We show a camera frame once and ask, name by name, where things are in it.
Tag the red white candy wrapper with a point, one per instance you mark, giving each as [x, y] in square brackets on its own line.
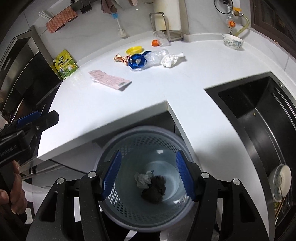
[122, 59]

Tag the white blue patterned bowl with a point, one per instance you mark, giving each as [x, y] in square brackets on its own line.
[232, 41]

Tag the yellow plastic lid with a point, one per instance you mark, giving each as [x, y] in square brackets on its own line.
[134, 50]

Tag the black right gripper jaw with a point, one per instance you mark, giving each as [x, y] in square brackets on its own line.
[44, 121]

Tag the dark grey rag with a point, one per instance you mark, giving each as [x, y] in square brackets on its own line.
[156, 190]

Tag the white bottle brush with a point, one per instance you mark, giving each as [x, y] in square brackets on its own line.
[121, 31]

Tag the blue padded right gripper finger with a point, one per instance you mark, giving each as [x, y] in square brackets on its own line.
[183, 166]
[110, 173]

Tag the gas valve with yellow hose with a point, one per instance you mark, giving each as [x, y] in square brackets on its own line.
[236, 21]

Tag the grey perforated trash bin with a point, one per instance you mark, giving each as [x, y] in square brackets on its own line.
[146, 148]

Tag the dark window frame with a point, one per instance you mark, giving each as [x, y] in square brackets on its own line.
[270, 19]

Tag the person's left hand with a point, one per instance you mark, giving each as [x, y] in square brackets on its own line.
[17, 194]

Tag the white paper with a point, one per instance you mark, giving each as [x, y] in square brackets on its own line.
[143, 180]

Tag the black kitchen sink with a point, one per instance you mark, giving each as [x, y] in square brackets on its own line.
[262, 111]

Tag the pink printed receipt paper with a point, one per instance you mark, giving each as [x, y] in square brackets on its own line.
[114, 82]

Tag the orange striped dish cloth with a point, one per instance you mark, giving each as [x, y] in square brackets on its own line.
[59, 20]

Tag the crumpled clear plastic bag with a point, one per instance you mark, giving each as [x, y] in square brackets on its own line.
[139, 62]

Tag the yellow green detergent pouch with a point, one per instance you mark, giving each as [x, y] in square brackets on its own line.
[64, 64]

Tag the white cutting board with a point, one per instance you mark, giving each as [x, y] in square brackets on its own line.
[171, 10]

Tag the white bowl in sink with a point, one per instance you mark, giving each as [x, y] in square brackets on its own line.
[280, 180]

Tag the white tissue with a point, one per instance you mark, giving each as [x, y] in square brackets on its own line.
[170, 60]

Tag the metal cutting board rack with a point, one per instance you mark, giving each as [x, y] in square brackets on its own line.
[159, 23]

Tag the black wall rail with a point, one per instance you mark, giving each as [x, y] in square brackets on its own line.
[81, 5]

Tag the clear plastic cup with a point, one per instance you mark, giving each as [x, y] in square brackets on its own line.
[161, 38]

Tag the brown hanging cloth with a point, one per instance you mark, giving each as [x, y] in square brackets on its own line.
[108, 7]

